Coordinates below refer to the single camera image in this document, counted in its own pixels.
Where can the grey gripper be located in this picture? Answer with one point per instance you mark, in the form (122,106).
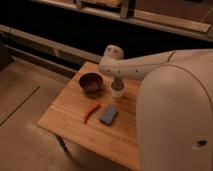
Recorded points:
(118,81)

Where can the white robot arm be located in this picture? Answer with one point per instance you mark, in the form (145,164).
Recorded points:
(174,111)

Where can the white ceramic cup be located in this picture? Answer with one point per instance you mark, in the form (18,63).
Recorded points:
(116,91)

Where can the dark brown ceramic bowl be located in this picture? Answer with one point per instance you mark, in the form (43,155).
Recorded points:
(91,82)

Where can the blue-grey eraser block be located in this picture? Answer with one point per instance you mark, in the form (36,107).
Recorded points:
(109,115)

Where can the red chili pepper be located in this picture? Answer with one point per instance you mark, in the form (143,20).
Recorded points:
(92,108)

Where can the wooden table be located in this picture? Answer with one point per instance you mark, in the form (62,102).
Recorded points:
(118,142)

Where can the wooden shelf rail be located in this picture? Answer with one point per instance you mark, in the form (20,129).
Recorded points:
(50,47)

